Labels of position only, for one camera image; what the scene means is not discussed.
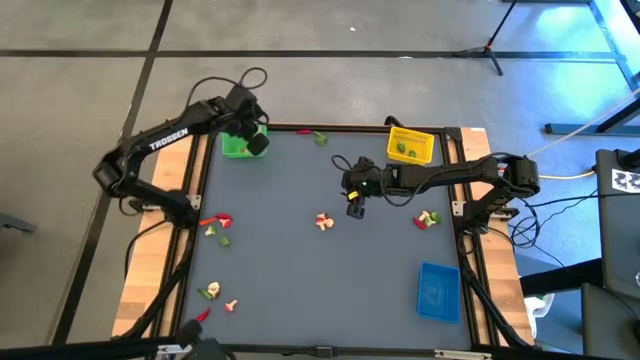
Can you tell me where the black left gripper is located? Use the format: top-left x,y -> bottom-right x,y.
222,87 -> 271,157

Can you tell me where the white cable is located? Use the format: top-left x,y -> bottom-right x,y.
524,89 -> 640,159

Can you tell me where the black metal desk frame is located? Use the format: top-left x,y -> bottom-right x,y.
502,0 -> 640,137

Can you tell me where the grey metal furniture foot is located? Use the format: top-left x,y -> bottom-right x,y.
0,212 -> 39,235

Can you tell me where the black equipment case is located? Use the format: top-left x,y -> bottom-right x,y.
594,148 -> 640,301

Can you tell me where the black cable bundle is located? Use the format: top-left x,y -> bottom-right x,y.
507,189 -> 640,269

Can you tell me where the white fiducial marker tag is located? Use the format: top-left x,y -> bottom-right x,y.
610,168 -> 640,194

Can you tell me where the black aluminium table frame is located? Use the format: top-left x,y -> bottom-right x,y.
112,113 -> 539,360

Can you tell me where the green plastic basket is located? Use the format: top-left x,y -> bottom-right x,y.
220,130 -> 268,160

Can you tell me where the black box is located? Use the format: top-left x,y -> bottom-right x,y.
579,282 -> 640,360

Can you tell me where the black floor beam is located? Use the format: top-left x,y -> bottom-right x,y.
519,257 -> 604,297

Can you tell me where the black tripod stand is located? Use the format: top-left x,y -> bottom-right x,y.
452,0 -> 521,77

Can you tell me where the yellow plastic basket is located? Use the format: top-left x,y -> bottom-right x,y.
386,126 -> 435,167

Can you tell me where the white plastic object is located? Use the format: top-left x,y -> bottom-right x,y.
523,292 -> 556,339

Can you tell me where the blue plastic basket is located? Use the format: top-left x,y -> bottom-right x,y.
416,262 -> 461,324

